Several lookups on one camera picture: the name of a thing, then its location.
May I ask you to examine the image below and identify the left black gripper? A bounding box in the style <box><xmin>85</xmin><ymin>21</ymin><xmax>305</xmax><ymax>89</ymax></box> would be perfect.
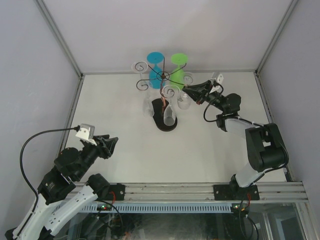
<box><xmin>74</xmin><ymin>134</ymin><xmax>119</xmax><ymax>180</ymax></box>

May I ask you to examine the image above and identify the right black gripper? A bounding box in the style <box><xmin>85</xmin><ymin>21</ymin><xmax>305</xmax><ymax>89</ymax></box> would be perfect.
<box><xmin>183</xmin><ymin>79</ymin><xmax>227</xmax><ymax>113</ymax></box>

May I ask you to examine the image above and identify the green plastic wine glass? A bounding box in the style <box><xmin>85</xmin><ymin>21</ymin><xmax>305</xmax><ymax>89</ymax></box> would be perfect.
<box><xmin>169</xmin><ymin>53</ymin><xmax>188</xmax><ymax>89</ymax></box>

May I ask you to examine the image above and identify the copper wire wine glass rack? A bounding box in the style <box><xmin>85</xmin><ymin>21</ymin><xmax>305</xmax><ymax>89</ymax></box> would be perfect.
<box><xmin>131</xmin><ymin>51</ymin><xmax>194</xmax><ymax>132</ymax></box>

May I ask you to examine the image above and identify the blue plastic wine glass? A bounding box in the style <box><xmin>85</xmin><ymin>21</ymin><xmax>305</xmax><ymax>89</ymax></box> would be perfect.
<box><xmin>146</xmin><ymin>52</ymin><xmax>164</xmax><ymax>89</ymax></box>

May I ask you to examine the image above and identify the clear champagne flute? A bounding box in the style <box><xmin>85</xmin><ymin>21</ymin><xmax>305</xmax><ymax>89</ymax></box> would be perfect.
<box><xmin>131</xmin><ymin>60</ymin><xmax>149</xmax><ymax>81</ymax></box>

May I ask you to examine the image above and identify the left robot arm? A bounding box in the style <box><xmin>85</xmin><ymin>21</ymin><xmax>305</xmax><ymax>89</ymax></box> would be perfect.
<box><xmin>5</xmin><ymin>135</ymin><xmax>119</xmax><ymax>240</ymax></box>

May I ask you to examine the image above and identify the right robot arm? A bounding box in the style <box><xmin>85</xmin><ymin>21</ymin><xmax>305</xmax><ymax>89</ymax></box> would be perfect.
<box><xmin>182</xmin><ymin>80</ymin><xmax>289</xmax><ymax>200</ymax></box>

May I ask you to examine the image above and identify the right black camera cable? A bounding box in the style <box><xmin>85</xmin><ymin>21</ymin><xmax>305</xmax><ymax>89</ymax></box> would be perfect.
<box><xmin>202</xmin><ymin>83</ymin><xmax>291</xmax><ymax>201</ymax></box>

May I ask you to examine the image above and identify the black camera cable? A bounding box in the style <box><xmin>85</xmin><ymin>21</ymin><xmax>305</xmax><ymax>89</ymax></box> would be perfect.
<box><xmin>19</xmin><ymin>126</ymin><xmax>81</xmax><ymax>221</ymax></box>
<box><xmin>202</xmin><ymin>83</ymin><xmax>291</xmax><ymax>201</ymax></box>

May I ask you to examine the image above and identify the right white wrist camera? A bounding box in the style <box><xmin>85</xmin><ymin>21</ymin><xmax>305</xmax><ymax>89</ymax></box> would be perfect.
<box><xmin>209</xmin><ymin>72</ymin><xmax>224</xmax><ymax>93</ymax></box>

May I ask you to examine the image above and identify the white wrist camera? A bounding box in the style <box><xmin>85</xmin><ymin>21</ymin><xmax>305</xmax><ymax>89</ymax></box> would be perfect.
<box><xmin>75</xmin><ymin>123</ymin><xmax>97</xmax><ymax>146</ymax></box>
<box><xmin>209</xmin><ymin>72</ymin><xmax>224</xmax><ymax>93</ymax></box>

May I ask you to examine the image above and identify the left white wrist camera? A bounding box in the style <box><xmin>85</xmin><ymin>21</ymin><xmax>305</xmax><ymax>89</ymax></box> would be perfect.
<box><xmin>75</xmin><ymin>123</ymin><xmax>97</xmax><ymax>146</ymax></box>

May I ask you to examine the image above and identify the left black camera cable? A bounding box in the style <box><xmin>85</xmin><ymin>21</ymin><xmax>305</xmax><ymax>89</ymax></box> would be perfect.
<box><xmin>19</xmin><ymin>126</ymin><xmax>81</xmax><ymax>221</ymax></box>

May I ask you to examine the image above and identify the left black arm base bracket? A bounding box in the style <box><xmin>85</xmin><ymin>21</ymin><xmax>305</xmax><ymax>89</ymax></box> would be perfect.
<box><xmin>106</xmin><ymin>183</ymin><xmax>126</xmax><ymax>201</ymax></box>

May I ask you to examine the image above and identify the grey slotted cable duct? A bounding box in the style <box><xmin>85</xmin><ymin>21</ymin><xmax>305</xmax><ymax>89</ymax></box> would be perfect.
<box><xmin>78</xmin><ymin>202</ymin><xmax>233</xmax><ymax>214</ymax></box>

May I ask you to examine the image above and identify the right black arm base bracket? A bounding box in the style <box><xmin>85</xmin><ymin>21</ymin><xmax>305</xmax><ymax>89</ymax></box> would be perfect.
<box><xmin>213</xmin><ymin>184</ymin><xmax>260</xmax><ymax>201</ymax></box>

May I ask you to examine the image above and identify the aluminium front rail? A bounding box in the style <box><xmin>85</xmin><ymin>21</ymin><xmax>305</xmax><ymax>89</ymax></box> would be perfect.
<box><xmin>62</xmin><ymin>181</ymin><xmax>311</xmax><ymax>202</ymax></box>

